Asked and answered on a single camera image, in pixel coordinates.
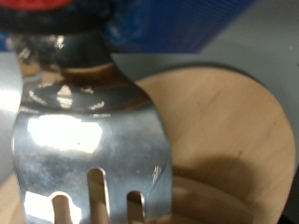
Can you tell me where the metal spatula with blue block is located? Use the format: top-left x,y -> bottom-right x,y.
0,0 -> 260,224

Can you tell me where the thick white bread slice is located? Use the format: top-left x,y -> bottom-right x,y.
171,175 -> 255,224

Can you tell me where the silver toaster oven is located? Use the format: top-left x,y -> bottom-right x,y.
0,0 -> 299,224

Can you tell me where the round wooden cutting board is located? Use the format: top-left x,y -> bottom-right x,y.
0,63 -> 297,224

